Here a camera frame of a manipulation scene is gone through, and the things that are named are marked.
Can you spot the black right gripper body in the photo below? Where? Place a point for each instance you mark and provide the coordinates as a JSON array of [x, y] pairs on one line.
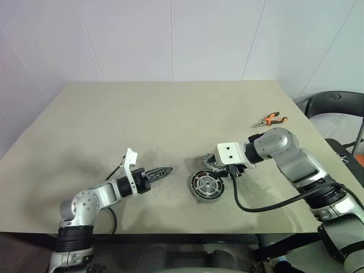
[[239, 170]]

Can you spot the silver spoked wheel part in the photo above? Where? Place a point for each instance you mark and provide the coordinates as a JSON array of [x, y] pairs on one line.
[[344, 158]]

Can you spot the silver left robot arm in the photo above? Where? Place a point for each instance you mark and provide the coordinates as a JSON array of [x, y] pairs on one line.
[[85, 204]]

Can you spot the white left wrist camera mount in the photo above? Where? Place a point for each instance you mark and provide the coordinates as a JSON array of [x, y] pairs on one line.
[[131, 159]]

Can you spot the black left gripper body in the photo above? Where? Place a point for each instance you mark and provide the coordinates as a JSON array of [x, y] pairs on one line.
[[140, 182]]

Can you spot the black diagonal table brace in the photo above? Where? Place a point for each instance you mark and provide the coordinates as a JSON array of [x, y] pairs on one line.
[[284, 247]]

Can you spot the black chair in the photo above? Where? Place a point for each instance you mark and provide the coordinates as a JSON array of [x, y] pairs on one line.
[[332, 98]]

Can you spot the silver spoked rotor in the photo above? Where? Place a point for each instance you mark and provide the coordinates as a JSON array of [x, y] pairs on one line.
[[207, 185]]

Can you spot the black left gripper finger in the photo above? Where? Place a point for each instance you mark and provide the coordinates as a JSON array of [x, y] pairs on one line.
[[155, 178], [159, 171]]

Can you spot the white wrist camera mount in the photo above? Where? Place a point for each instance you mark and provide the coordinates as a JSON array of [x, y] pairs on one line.
[[230, 152], [131, 159]]

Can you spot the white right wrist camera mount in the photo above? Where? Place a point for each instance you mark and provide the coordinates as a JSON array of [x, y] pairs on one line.
[[230, 152]]

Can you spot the grey ribbed motor lid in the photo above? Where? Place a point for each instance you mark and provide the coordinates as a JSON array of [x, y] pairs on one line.
[[210, 162]]

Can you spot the orange object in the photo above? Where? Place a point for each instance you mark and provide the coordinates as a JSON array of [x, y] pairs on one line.
[[361, 161]]

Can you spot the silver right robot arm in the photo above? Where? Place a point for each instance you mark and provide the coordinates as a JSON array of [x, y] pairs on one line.
[[295, 162]]

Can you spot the black table frame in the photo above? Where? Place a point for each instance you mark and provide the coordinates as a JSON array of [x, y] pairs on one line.
[[142, 238]]

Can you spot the round motor housing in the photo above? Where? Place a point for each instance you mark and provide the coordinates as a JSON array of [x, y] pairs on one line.
[[199, 197]]

